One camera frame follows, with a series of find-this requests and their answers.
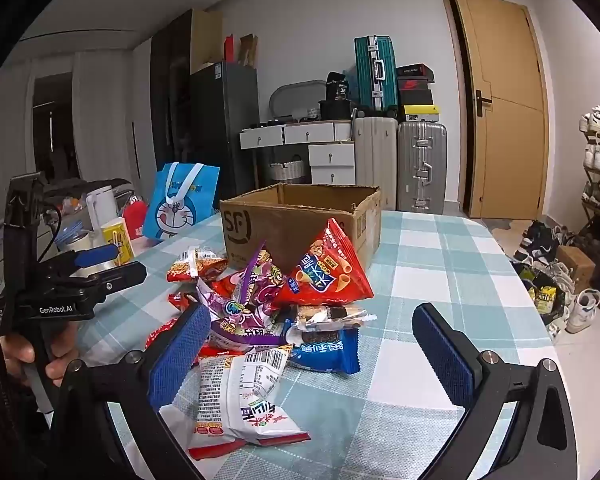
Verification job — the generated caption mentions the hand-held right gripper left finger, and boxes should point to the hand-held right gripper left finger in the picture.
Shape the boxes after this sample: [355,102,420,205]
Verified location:
[50,303,212,480]

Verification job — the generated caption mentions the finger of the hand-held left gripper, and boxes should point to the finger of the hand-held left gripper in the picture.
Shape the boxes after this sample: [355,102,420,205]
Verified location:
[42,244,122,277]
[55,261,148,306]

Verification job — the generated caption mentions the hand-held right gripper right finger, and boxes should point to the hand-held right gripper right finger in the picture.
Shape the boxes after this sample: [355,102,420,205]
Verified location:
[412,303,578,480]

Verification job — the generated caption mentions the white snack packet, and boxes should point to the white snack packet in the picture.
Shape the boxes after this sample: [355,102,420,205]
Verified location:
[159,347,312,461]

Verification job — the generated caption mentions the red orange noodle snack packet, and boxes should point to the red orange noodle snack packet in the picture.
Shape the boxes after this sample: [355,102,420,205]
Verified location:
[166,247,229,283]

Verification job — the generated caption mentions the blue cookie packet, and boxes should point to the blue cookie packet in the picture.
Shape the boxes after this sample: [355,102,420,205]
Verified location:
[286,327,361,375]

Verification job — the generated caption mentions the red triangular snack bag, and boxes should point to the red triangular snack bag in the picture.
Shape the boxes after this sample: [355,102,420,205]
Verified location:
[272,217,376,311]

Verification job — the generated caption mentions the brown cardboard box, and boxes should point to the brown cardboard box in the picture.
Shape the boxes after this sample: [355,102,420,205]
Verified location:
[219,183,382,272]

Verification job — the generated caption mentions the person's left hand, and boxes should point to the person's left hand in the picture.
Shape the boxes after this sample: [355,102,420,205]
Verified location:
[0,320,81,386]

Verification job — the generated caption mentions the yellow carton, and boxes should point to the yellow carton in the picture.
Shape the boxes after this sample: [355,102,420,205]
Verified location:
[101,219,134,264]

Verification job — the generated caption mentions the tape roll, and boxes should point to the tape roll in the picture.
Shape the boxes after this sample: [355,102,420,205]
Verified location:
[55,230,93,253]

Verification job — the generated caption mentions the white kettle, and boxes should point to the white kettle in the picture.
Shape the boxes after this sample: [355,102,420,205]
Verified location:
[86,186,118,226]

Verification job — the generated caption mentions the red bottle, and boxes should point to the red bottle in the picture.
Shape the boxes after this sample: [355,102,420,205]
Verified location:
[122,195,147,238]

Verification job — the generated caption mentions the purple snack packet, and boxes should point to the purple snack packet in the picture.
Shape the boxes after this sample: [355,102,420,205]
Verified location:
[195,250,293,348]

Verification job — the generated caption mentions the blue cartoon gift bag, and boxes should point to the blue cartoon gift bag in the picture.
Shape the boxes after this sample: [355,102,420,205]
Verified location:
[141,162,221,242]

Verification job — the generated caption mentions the black trash bag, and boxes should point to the black trash bag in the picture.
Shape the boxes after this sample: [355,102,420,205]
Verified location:
[522,270,568,321]

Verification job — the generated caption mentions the dark window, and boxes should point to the dark window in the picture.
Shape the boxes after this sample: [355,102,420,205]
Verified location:
[32,72,76,171]

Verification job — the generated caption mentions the white curtain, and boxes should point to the white curtain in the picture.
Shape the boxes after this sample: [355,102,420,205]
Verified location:
[72,50,137,181]

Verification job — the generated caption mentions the pile of shoes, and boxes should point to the pile of shoes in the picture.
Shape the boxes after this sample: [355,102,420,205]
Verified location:
[510,105,600,336]

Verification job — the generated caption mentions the small cardboard box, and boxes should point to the small cardboard box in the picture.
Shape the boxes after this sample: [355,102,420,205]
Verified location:
[556,245,596,293]

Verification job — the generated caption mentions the dark wardrobe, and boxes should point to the dark wardrobe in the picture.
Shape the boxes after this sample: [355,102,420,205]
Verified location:
[150,9,193,181]

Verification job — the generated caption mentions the dark grey fridge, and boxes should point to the dark grey fridge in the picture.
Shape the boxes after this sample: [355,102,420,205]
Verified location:
[189,62,260,211]

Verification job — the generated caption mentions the silver suitcase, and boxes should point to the silver suitcase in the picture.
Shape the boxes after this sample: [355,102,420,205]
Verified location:
[397,121,448,215]

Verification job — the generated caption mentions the woven laundry basket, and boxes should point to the woven laundry basket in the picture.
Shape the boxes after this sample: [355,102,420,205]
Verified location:
[269,158,308,184]

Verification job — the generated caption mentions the beige suitcase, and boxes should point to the beige suitcase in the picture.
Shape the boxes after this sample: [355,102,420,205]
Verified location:
[354,116,398,211]

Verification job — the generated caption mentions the wooden shoe rack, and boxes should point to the wooden shoe rack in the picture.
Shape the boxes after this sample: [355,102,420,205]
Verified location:
[580,130,600,266]

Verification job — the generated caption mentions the white drawer desk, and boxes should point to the white drawer desk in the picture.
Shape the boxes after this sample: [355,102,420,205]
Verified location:
[239,120,357,186]

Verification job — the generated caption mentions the yellow and black box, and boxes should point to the yellow and black box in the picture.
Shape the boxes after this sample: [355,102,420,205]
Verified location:
[399,104,441,123]

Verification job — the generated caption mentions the grey oval tray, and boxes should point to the grey oval tray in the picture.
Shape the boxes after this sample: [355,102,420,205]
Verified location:
[269,80,331,122]

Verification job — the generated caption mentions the brown paper bag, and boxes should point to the brown paper bag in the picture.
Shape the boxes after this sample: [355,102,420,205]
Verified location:
[237,34,259,67]

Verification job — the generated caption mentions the plain black shoe box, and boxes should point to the plain black shoe box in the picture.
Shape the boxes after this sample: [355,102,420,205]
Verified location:
[399,90,433,107]

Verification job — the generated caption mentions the black printed box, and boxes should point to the black printed box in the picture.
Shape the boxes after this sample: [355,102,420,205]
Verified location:
[326,72,350,102]

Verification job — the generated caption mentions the teal suitcase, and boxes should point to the teal suitcase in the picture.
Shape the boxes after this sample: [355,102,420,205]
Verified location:
[354,35,398,112]

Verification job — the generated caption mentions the wooden door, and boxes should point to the wooden door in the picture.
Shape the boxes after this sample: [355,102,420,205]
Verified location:
[452,0,548,221]

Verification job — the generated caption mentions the black cable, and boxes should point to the black cable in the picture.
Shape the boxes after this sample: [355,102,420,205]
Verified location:
[41,207,65,248]

